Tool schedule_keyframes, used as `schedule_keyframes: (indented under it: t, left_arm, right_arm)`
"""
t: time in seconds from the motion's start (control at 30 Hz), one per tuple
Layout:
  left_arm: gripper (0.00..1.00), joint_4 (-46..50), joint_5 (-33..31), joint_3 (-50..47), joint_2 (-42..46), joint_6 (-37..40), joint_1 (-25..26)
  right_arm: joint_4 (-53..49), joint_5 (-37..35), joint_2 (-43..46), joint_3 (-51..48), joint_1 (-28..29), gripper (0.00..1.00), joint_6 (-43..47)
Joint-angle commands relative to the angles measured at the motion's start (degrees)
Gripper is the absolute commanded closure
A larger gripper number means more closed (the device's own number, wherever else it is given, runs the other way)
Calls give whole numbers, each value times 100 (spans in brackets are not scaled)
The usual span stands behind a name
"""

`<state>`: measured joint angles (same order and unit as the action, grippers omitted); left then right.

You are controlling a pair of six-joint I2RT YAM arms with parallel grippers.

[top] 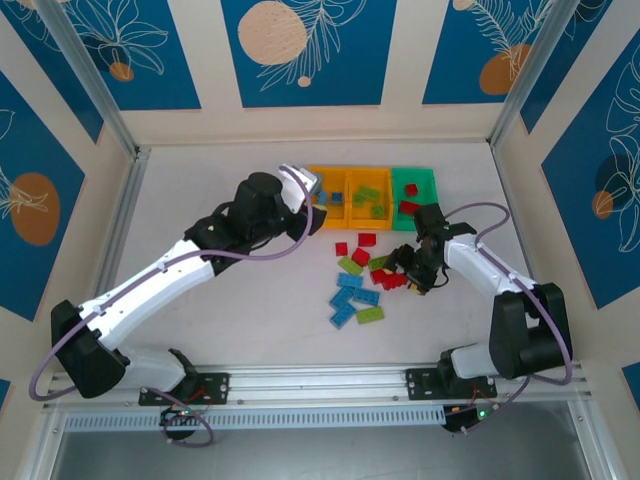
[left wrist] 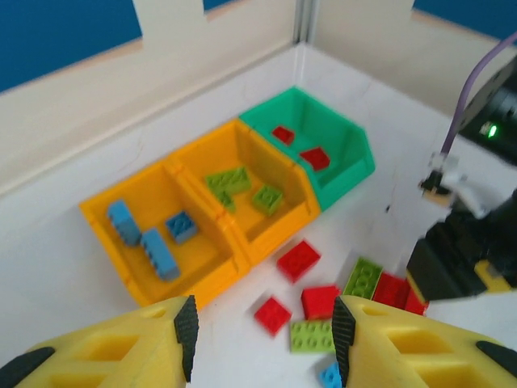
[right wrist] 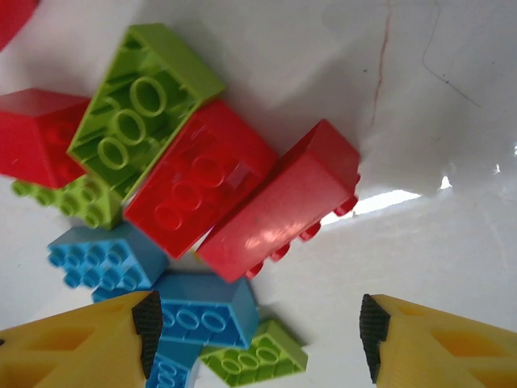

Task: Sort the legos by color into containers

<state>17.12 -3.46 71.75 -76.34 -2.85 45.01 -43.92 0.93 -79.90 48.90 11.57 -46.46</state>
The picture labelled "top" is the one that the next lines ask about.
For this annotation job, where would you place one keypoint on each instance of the green lego brick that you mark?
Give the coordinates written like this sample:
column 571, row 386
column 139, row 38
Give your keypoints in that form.
column 350, row 264
column 370, row 314
column 379, row 211
column 378, row 262
column 358, row 199
column 366, row 191

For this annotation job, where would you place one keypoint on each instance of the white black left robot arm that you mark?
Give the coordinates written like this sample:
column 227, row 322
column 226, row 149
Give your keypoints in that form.
column 150, row 280

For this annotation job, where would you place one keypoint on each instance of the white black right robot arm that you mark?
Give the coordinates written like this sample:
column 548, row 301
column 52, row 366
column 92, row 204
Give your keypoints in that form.
column 475, row 260

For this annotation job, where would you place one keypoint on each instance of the orange plastic bin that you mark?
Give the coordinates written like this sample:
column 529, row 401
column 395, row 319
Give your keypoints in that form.
column 370, row 223
column 334, row 220

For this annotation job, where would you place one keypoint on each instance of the small red lego brick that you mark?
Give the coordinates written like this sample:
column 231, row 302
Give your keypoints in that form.
column 342, row 248

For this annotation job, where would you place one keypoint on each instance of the green plastic bin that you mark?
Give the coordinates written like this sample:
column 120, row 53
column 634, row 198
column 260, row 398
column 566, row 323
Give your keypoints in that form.
column 425, row 182

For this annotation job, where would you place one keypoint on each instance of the aluminium table edge profile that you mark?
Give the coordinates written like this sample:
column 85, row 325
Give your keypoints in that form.
column 507, row 186
column 122, row 210

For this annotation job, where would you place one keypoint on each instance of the black controller board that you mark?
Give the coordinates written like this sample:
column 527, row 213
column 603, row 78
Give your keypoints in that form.
column 175, row 415
column 465, row 417

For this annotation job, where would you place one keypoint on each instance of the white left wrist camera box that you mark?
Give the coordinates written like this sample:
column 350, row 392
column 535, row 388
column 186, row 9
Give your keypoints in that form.
column 295, row 192

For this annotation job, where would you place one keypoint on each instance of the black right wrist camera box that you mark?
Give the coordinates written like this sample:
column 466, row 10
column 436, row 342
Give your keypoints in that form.
column 429, row 217

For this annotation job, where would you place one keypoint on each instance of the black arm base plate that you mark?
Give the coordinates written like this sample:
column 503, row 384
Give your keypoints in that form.
column 422, row 382
column 217, row 387

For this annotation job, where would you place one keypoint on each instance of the aluminium mounting rail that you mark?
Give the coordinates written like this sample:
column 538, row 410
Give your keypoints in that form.
column 320, row 382

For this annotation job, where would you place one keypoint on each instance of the blue floral wall panel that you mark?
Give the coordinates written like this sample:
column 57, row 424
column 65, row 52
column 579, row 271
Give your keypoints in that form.
column 175, row 75
column 20, row 275
column 575, row 75
column 575, row 225
column 350, row 60
column 450, row 60
column 55, row 80

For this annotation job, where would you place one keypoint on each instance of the aluminium frame post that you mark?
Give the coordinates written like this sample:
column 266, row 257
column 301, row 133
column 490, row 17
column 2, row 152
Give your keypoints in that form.
column 531, row 75
column 92, row 75

